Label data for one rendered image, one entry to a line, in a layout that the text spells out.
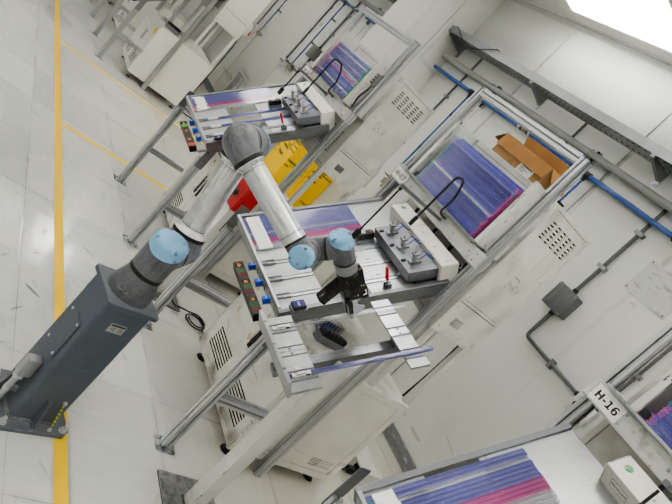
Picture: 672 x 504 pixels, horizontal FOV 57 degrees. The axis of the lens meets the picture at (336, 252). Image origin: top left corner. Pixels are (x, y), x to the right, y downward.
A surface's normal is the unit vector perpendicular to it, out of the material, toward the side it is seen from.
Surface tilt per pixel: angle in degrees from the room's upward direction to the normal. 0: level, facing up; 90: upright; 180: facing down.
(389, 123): 90
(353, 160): 90
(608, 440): 90
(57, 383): 90
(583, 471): 44
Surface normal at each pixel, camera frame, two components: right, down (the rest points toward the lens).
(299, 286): 0.07, -0.82
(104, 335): 0.44, 0.62
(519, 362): -0.64, -0.44
